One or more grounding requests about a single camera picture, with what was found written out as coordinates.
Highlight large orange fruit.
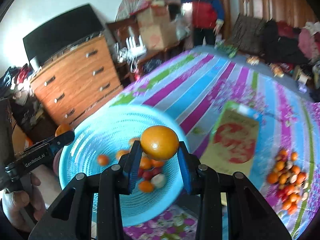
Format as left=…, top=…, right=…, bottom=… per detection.
left=140, top=126, right=180, bottom=161

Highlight small orange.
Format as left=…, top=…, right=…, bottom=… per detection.
left=55, top=123, right=73, bottom=137

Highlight person's left hand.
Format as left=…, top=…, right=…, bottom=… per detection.
left=2, top=173, right=46, bottom=232

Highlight blue plastic basket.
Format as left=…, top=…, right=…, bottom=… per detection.
left=59, top=105, right=188, bottom=227

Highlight striped floral bed sheet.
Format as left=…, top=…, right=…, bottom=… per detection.
left=111, top=48, right=319, bottom=239

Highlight wooden chest of drawers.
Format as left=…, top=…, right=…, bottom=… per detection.
left=30, top=35, right=123, bottom=126

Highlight dark wooden desk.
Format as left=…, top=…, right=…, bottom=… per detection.
left=105, top=16, right=188, bottom=83

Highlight green leafy packet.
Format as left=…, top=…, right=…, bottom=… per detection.
left=216, top=41, right=238, bottom=59

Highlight black flat television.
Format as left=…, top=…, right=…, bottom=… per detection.
left=23, top=4, right=104, bottom=66

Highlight stacked cardboard boxes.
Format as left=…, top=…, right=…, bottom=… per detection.
left=136, top=6, right=178, bottom=50

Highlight plaid cushion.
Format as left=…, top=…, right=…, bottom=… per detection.
left=228, top=14, right=266, bottom=55

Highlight person in red jacket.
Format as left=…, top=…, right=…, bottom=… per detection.
left=181, top=0, right=225, bottom=47

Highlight pile of clothes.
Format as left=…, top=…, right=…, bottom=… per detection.
left=262, top=20, right=319, bottom=65

